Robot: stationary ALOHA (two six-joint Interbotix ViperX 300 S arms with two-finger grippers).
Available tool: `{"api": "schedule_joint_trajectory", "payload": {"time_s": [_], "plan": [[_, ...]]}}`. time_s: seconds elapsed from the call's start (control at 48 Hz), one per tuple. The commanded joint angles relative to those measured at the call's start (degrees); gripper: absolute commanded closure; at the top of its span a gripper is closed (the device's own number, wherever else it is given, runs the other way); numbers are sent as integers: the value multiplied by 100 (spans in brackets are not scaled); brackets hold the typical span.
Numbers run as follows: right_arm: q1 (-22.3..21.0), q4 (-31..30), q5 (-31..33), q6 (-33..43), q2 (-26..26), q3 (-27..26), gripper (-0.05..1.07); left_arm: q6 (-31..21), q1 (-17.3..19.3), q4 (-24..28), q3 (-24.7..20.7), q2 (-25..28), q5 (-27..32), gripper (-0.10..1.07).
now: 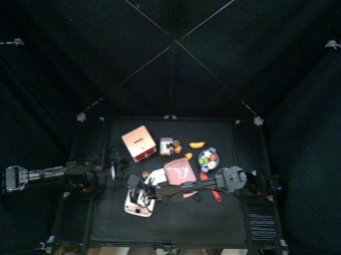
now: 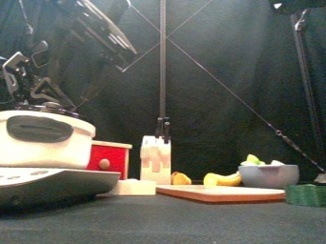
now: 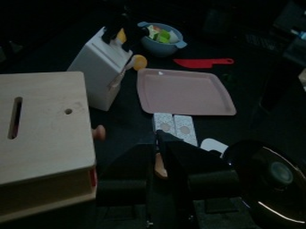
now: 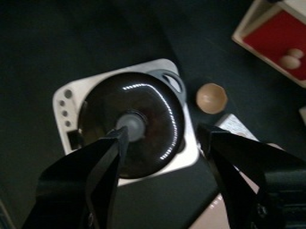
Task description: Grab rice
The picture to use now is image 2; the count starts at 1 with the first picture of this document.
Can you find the vertical metal frame pole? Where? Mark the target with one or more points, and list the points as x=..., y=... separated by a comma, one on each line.
x=162, y=63

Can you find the grey white cooker base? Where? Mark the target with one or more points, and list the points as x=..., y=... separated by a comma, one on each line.
x=55, y=184

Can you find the white toy food piece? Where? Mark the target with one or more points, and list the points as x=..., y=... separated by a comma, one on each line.
x=277, y=163

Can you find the slanted black frame strut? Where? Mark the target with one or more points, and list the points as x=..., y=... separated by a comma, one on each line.
x=306, y=82

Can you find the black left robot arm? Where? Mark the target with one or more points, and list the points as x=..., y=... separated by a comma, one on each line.
x=98, y=28

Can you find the green toy food piece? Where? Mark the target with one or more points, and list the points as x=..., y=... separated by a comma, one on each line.
x=253, y=158

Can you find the small white block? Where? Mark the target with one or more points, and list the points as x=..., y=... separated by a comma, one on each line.
x=134, y=188

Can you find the red wooden drawer box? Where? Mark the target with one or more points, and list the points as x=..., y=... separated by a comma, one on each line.
x=111, y=158

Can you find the green sponge block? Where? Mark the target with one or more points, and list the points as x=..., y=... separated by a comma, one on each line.
x=306, y=195

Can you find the white toy knife block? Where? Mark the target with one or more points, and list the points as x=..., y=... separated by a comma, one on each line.
x=156, y=168

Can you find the wooden cutting board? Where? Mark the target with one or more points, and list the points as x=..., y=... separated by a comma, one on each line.
x=221, y=193

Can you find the black pot lid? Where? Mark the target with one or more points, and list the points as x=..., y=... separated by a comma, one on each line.
x=59, y=109

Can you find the yellow toy banana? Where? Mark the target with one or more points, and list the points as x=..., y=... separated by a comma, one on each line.
x=222, y=181

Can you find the grey blue bowl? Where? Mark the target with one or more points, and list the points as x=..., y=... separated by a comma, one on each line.
x=269, y=177

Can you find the orange toy food piece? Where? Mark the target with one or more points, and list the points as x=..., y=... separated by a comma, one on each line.
x=181, y=179

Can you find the white toy rice cooker pot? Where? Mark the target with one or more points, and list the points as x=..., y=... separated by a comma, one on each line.
x=47, y=149

